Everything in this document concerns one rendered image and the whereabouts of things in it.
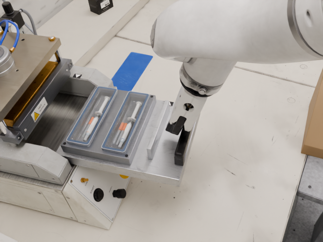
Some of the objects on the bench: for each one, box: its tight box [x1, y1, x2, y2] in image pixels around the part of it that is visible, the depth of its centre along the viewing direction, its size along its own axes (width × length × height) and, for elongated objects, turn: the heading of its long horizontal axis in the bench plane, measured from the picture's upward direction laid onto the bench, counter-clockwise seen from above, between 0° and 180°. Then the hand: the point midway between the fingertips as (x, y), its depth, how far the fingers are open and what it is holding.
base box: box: [0, 166, 112, 230], centre depth 100 cm, size 54×38×17 cm
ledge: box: [31, 0, 149, 67], centre depth 155 cm, size 30×84×4 cm, turn 156°
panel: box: [67, 165, 131, 223], centre depth 93 cm, size 2×30×19 cm, turn 167°
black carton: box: [88, 0, 113, 15], centre depth 151 cm, size 6×9×7 cm
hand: (174, 125), depth 76 cm, fingers closed, pressing on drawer
